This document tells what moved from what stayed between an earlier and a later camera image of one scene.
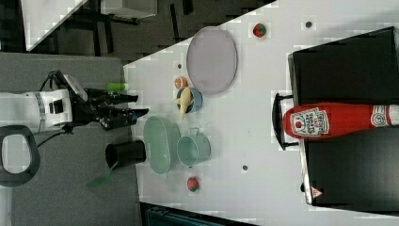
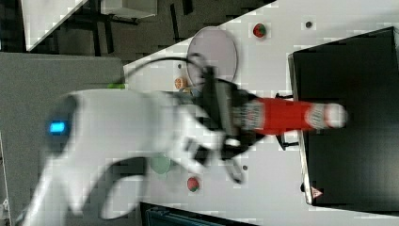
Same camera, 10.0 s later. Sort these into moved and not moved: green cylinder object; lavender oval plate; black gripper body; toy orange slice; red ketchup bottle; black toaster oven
Moved: black gripper body; red ketchup bottle
Not moved: lavender oval plate; green cylinder object; toy orange slice; black toaster oven
